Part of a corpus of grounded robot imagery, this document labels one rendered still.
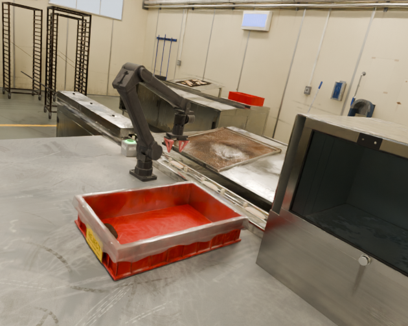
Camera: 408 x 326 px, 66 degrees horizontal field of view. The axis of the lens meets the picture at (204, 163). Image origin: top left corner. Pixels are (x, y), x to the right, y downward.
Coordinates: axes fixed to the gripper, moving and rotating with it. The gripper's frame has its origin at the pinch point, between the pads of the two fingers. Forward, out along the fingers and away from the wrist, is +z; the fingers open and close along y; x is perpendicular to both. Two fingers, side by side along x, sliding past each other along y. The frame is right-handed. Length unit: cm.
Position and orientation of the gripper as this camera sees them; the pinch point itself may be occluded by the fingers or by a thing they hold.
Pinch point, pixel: (174, 151)
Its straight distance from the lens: 167.5
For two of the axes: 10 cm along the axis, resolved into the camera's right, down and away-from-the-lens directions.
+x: 6.3, 3.4, -7.0
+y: -7.6, 0.5, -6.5
